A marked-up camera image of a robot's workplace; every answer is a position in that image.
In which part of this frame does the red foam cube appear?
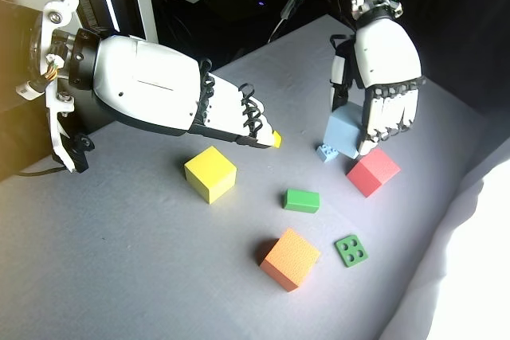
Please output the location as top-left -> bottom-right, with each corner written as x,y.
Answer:
345,147 -> 402,198

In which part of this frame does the green lego brick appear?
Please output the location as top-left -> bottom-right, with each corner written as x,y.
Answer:
333,234 -> 370,268

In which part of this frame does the green rectangular block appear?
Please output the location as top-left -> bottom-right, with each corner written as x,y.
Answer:
282,188 -> 321,214

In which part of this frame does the yellow foam cube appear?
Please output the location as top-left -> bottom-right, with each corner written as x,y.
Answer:
183,146 -> 238,205

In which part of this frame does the small blue toy brick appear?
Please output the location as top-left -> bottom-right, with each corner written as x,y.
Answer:
316,143 -> 339,163

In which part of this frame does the black cable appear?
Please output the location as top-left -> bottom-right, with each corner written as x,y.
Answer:
18,163 -> 69,178

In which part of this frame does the grey table cloth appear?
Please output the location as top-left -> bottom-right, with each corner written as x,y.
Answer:
0,13 -> 510,340

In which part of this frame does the light blue foam cube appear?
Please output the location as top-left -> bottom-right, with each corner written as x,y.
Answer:
322,101 -> 364,160

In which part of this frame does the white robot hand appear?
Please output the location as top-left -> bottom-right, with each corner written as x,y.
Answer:
328,16 -> 426,157
92,34 -> 277,150

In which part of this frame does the white cable with connector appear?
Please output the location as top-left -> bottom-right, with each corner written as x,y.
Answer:
266,0 -> 310,45

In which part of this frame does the orange foam cube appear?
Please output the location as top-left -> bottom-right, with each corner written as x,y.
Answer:
259,228 -> 322,293

